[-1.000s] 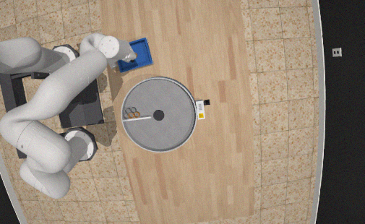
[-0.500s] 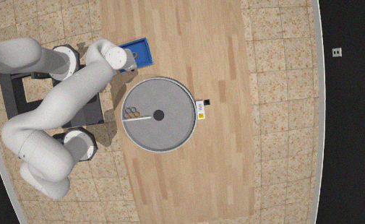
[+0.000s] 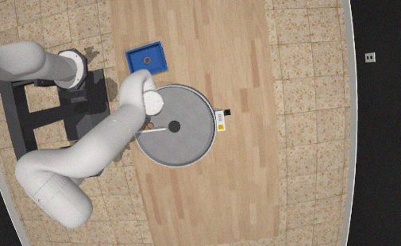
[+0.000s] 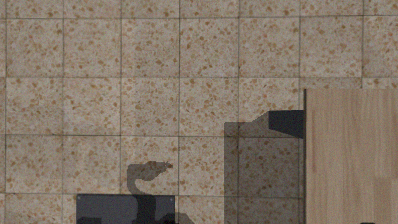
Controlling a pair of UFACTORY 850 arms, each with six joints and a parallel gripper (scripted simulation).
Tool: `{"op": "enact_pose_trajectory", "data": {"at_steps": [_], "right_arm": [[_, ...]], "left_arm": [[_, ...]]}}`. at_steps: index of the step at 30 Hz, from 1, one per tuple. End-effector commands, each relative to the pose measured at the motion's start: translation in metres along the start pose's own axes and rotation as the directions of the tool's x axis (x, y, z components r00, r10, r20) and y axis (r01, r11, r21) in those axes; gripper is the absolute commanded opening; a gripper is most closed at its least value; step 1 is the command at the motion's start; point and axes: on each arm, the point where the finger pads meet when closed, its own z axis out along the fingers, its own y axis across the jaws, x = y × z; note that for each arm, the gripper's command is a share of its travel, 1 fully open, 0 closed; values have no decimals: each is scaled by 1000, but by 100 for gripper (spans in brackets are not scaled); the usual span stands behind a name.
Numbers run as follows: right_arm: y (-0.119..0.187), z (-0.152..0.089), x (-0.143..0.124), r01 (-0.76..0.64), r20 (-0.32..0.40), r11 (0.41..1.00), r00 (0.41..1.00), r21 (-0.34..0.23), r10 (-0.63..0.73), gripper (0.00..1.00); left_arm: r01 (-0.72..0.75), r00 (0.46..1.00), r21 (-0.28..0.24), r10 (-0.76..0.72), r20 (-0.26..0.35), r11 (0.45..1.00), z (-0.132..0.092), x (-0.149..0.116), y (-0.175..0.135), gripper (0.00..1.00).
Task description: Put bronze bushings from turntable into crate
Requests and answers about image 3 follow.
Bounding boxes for blue open-top crate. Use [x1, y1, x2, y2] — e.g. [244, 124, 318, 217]
[125, 41, 168, 74]

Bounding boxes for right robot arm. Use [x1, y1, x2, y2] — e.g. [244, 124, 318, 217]
[15, 69, 163, 229]

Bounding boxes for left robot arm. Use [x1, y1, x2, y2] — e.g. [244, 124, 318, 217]
[0, 40, 84, 88]

